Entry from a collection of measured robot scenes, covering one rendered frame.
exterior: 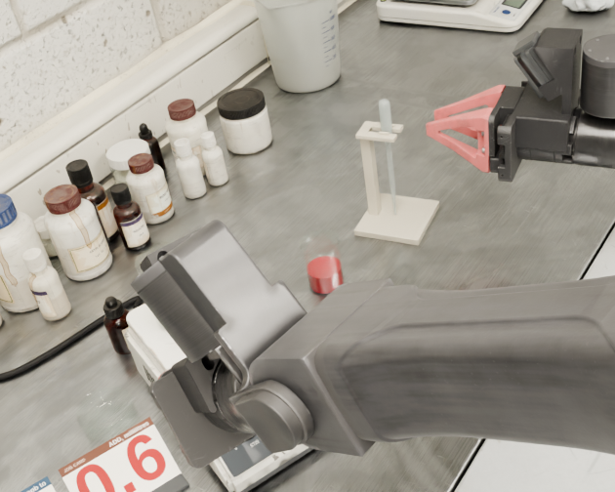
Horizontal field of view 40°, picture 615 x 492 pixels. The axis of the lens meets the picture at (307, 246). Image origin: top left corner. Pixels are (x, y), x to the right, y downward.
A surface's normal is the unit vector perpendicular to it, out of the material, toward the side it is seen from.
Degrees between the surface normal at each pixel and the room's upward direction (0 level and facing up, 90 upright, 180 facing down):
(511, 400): 87
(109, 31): 90
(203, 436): 49
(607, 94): 90
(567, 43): 0
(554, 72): 90
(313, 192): 0
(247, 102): 0
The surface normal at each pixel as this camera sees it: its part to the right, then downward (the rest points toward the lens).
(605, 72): -0.46, 0.60
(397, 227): -0.15, -0.78
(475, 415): -0.63, 0.58
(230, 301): 0.45, -0.29
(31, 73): 0.82, 0.25
